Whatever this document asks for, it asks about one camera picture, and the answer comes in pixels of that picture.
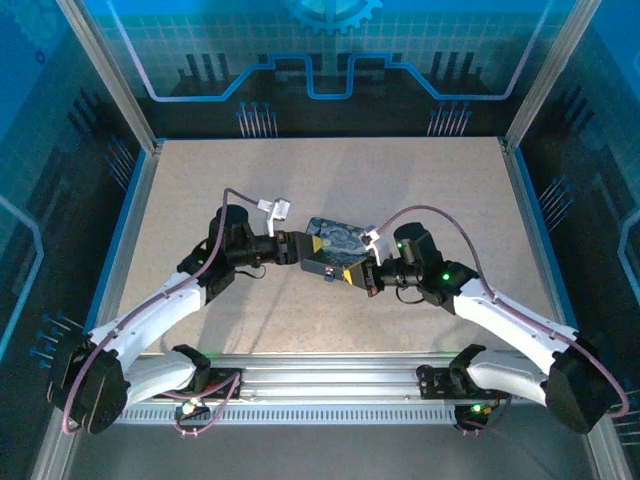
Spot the right arm base cable purple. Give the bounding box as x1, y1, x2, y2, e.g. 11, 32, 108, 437
454, 384, 514, 436

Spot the slotted grey cable duct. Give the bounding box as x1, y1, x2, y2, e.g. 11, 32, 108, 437
117, 403, 501, 427

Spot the aluminium side rail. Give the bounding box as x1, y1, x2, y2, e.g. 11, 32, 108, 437
82, 139, 164, 351
499, 137, 576, 346

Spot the aluminium corner post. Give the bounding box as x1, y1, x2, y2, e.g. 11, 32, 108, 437
55, 0, 164, 154
502, 0, 604, 151

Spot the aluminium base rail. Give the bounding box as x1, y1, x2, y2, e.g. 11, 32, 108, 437
119, 351, 551, 404

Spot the left arm base cable purple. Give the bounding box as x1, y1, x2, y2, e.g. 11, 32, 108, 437
164, 372, 244, 439

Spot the starry night picture mat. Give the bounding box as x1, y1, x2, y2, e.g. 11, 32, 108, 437
299, 216, 377, 284

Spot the arm base cable purple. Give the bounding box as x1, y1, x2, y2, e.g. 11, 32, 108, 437
164, 372, 244, 439
454, 384, 514, 436

